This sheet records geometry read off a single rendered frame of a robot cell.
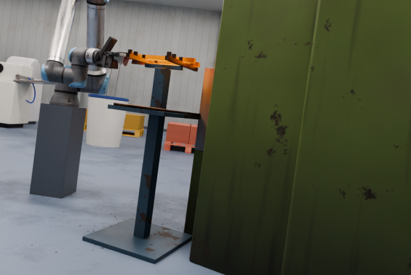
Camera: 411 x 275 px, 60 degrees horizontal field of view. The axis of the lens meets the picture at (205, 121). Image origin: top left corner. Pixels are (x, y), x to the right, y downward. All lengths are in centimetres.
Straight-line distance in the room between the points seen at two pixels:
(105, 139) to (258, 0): 414
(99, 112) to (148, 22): 619
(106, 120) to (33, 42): 727
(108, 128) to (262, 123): 409
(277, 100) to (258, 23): 34
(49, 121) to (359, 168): 190
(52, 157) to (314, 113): 175
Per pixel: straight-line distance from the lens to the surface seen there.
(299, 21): 151
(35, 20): 1244
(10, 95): 681
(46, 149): 254
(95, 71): 247
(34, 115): 816
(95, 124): 542
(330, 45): 135
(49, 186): 257
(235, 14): 162
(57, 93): 255
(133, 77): 1100
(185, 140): 588
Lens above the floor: 67
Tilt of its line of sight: 1 degrees down
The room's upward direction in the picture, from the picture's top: 8 degrees clockwise
